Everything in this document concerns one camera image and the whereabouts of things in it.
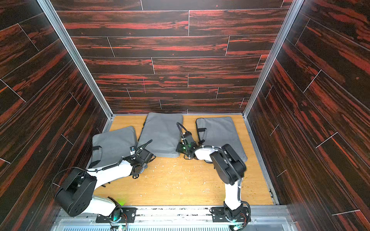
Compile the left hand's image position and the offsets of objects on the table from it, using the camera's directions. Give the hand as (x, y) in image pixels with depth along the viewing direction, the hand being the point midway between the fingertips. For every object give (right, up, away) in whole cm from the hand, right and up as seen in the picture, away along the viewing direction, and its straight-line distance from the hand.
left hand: (142, 163), depth 92 cm
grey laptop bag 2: (+10, +19, +14) cm, 26 cm away
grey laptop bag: (-25, +10, +7) cm, 28 cm away
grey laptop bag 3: (+53, +20, +15) cm, 59 cm away
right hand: (+24, +11, +7) cm, 28 cm away
